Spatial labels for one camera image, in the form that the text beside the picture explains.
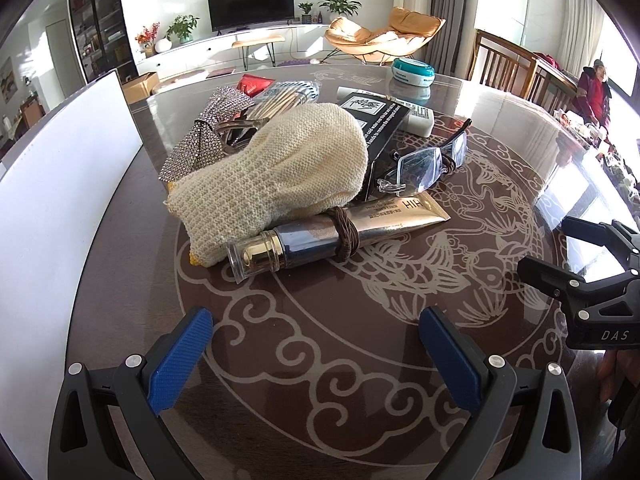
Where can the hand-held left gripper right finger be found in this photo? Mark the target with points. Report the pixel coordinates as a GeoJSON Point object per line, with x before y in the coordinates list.
{"type": "Point", "coordinates": [450, 365]}

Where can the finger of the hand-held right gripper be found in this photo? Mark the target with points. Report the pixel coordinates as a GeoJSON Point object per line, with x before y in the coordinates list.
{"type": "Point", "coordinates": [600, 235]}
{"type": "Point", "coordinates": [550, 277]}

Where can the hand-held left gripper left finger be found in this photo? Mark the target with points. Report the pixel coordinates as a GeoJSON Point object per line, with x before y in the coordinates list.
{"type": "Point", "coordinates": [180, 360]}

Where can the gold cosmetic tube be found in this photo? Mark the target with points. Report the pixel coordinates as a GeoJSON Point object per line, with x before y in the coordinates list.
{"type": "Point", "coordinates": [300, 240]}

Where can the clear rimless glasses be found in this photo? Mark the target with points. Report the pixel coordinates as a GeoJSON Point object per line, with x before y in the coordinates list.
{"type": "Point", "coordinates": [420, 165]}

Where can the white board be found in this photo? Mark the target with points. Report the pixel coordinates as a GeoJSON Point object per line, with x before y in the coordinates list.
{"type": "Point", "coordinates": [65, 185]}

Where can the rhinestone bow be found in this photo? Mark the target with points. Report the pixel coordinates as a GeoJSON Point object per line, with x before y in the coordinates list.
{"type": "Point", "coordinates": [185, 150]}

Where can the cream knit glove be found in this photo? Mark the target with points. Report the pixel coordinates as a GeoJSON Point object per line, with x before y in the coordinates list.
{"type": "Point", "coordinates": [280, 160]}

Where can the black printed carton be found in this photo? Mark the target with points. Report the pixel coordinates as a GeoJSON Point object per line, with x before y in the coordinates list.
{"type": "Point", "coordinates": [385, 120]}

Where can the clear amber hair clip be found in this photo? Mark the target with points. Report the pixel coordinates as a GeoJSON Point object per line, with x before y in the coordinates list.
{"type": "Point", "coordinates": [235, 132]}

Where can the clear bag of cotton swabs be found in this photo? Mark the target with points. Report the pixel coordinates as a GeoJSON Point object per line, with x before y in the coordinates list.
{"type": "Point", "coordinates": [285, 97]}

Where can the red packet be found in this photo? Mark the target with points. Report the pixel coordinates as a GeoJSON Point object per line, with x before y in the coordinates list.
{"type": "Point", "coordinates": [252, 84]}

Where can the teal and white round container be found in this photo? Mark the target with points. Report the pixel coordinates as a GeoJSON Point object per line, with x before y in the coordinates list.
{"type": "Point", "coordinates": [412, 72]}

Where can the person's right hand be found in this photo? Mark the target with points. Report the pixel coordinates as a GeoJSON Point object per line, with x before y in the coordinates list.
{"type": "Point", "coordinates": [609, 377]}

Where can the wooden dining chair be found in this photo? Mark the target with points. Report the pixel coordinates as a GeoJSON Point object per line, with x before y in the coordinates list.
{"type": "Point", "coordinates": [500, 45]}
{"type": "Point", "coordinates": [550, 82]}

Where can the grey curtain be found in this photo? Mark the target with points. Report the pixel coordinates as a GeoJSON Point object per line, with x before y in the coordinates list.
{"type": "Point", "coordinates": [450, 10]}

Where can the brown cardboard box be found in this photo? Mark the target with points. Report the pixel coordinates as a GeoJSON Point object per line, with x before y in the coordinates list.
{"type": "Point", "coordinates": [140, 85]}

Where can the round beige floor cushion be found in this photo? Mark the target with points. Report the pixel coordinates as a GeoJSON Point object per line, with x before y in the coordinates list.
{"type": "Point", "coordinates": [182, 75]}

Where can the orange lounge chair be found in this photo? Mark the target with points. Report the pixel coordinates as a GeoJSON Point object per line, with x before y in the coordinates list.
{"type": "Point", "coordinates": [360, 35]}

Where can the white television cabinet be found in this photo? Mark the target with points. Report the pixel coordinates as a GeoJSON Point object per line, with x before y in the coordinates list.
{"type": "Point", "coordinates": [210, 50]}

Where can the white round vase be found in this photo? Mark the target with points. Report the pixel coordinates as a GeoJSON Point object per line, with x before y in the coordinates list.
{"type": "Point", "coordinates": [163, 46]}

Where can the purple floor cushion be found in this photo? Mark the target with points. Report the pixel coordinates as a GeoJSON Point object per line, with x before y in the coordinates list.
{"type": "Point", "coordinates": [297, 62]}

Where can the red flowers in pot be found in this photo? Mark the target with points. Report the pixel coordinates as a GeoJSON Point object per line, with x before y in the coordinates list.
{"type": "Point", "coordinates": [146, 37]}

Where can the wooden bench with metal legs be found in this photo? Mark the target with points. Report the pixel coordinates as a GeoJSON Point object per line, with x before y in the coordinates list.
{"type": "Point", "coordinates": [257, 41]}

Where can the green potted plant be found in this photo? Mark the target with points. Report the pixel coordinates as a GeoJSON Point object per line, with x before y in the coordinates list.
{"type": "Point", "coordinates": [182, 27]}

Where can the white door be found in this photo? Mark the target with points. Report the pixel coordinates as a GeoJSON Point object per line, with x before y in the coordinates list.
{"type": "Point", "coordinates": [57, 50]}

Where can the large leafy potted plant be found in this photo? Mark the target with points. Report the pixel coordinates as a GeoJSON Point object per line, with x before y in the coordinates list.
{"type": "Point", "coordinates": [340, 6]}

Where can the dark glass display cabinet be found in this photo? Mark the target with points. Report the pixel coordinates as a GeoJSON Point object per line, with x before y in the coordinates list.
{"type": "Point", "coordinates": [100, 20]}

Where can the small potted plant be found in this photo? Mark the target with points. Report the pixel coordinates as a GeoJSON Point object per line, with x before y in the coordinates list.
{"type": "Point", "coordinates": [306, 12]}

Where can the black flat television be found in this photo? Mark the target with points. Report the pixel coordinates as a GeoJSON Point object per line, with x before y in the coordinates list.
{"type": "Point", "coordinates": [250, 5]}

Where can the framed wall picture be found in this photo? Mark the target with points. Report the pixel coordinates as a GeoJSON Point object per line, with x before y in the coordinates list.
{"type": "Point", "coordinates": [7, 80]}

